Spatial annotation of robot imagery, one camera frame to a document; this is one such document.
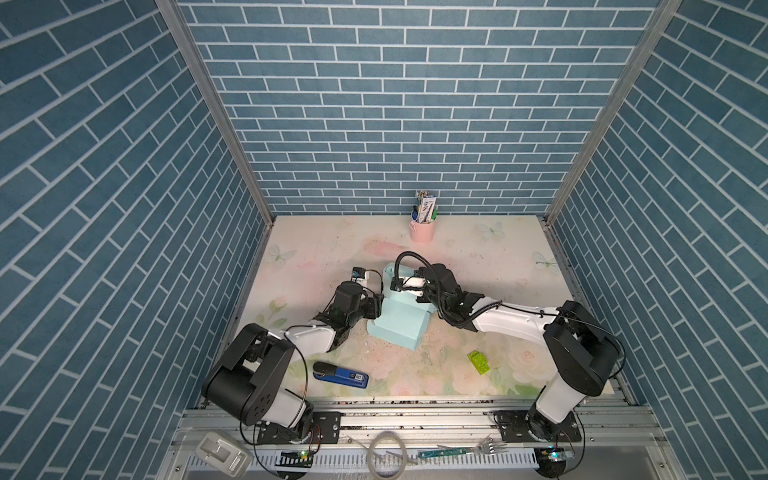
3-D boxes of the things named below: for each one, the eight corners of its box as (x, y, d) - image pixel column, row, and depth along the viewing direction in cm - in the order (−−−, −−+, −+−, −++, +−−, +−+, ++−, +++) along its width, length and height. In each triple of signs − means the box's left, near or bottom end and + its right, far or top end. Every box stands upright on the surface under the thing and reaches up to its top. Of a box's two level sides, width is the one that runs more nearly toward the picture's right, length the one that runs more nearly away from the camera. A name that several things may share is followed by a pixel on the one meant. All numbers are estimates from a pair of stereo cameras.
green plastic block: (480, 377, 84) (483, 373, 82) (467, 356, 88) (469, 352, 86) (490, 371, 85) (493, 367, 83) (476, 351, 89) (478, 347, 87)
